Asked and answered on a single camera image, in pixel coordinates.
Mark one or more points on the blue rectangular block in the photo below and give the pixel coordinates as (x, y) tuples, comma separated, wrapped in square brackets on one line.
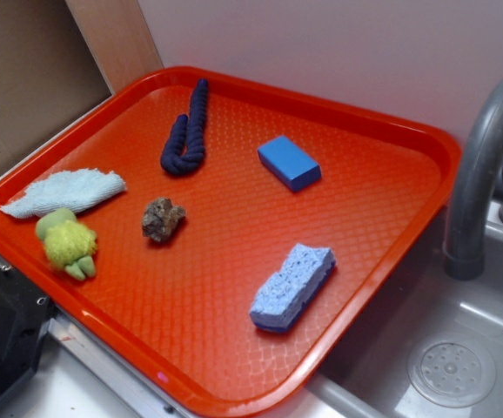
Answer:
[(289, 164)]

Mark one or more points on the orange plastic tray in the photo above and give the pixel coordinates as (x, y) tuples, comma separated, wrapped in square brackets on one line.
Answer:
[(179, 311)]

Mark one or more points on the brown rock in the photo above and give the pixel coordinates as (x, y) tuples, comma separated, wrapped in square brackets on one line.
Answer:
[(161, 218)]

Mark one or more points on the blue sponge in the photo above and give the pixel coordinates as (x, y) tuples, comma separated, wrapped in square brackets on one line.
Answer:
[(282, 299)]

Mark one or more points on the light blue cloth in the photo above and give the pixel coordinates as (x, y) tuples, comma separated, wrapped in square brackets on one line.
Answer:
[(77, 191)]

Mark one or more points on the green plush toy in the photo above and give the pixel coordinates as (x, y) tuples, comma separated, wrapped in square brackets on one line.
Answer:
[(68, 244)]

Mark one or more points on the light wooden board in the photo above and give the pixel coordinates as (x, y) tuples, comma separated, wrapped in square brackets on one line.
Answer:
[(119, 39)]

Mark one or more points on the grey plastic sink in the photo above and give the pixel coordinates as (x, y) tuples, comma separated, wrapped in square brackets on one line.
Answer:
[(365, 375)]

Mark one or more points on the grey faucet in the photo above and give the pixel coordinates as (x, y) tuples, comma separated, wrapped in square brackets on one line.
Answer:
[(479, 178)]

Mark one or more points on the sink drain strainer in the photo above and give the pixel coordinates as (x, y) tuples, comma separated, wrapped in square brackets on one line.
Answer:
[(451, 370)]

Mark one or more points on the brown cardboard panel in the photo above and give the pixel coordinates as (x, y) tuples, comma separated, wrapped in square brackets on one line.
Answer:
[(48, 77)]

